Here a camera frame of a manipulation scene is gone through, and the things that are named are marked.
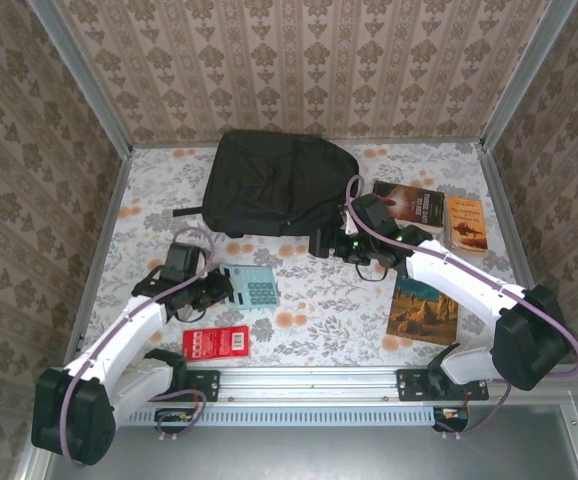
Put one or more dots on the Three Days To See book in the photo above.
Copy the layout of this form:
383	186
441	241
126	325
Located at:
409	202

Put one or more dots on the teal calculator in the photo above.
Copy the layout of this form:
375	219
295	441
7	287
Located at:
256	290

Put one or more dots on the red card pack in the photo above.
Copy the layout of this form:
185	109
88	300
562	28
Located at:
216	342

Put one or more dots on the black backpack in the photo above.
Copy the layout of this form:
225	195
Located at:
269	180

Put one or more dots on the orange cover paperback book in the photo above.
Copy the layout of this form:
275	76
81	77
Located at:
464	225

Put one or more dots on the desert cover book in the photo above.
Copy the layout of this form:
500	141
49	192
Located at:
419	315

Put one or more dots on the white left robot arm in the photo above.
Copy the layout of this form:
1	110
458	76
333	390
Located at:
119	335

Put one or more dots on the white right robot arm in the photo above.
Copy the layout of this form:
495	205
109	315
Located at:
459	280

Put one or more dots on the floral tablecloth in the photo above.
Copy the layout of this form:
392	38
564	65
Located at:
319	325

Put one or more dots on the black connector box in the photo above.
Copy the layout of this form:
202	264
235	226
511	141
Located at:
451	417
169	417

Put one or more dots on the steel lower shelf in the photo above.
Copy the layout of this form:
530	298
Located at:
319	455

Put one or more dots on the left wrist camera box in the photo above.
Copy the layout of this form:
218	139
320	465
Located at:
204	274

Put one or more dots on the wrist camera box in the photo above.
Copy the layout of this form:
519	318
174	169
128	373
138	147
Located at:
350	225
204	274

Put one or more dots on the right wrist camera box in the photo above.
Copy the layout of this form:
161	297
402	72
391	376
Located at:
350	225

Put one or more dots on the aluminium side rail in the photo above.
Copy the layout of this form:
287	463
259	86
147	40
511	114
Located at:
508	225
101	250

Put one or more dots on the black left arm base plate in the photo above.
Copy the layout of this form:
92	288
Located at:
204	385

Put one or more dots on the aluminium back rail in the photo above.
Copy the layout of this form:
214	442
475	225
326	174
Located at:
169	145

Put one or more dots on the aluminium mounting rail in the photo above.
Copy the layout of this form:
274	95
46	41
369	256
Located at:
309	382

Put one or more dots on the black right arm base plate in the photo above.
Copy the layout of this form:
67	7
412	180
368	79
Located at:
411	385

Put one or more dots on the aluminium frame post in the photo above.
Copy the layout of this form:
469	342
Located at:
89	85
524	75

